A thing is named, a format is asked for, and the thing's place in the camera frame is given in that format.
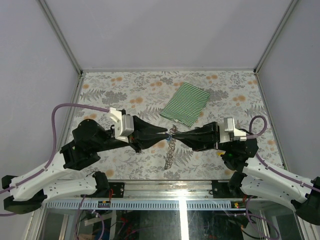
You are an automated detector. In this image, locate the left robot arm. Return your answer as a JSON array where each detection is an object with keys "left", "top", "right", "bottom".
[{"left": 1, "top": 115, "right": 169, "bottom": 216}]

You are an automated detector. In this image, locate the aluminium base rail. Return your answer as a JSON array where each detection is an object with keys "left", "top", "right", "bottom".
[{"left": 36, "top": 178, "right": 306, "bottom": 211}]

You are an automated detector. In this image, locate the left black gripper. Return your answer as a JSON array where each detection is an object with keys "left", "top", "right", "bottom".
[{"left": 95, "top": 116, "right": 171, "bottom": 154}]

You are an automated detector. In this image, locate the yellow key tag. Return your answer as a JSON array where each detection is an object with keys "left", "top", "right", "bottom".
[{"left": 216, "top": 150, "right": 225, "bottom": 157}]

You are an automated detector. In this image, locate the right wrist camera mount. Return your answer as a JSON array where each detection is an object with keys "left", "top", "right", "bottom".
[{"left": 217, "top": 117, "right": 247, "bottom": 143}]

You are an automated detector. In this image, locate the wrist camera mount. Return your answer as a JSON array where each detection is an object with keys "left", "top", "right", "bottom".
[
  {"left": 217, "top": 117, "right": 247, "bottom": 143},
  {"left": 109, "top": 107, "right": 135, "bottom": 143}
]

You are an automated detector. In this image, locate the green striped cloth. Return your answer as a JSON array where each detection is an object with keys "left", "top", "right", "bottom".
[{"left": 160, "top": 82, "right": 211, "bottom": 128}]

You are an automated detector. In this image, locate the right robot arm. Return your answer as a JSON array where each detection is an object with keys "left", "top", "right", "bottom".
[{"left": 172, "top": 117, "right": 320, "bottom": 226}]

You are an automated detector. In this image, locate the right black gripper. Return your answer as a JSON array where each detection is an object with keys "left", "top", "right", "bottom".
[{"left": 172, "top": 121, "right": 233, "bottom": 152}]

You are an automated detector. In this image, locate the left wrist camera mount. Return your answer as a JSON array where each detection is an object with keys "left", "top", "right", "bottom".
[{"left": 109, "top": 107, "right": 135, "bottom": 143}]

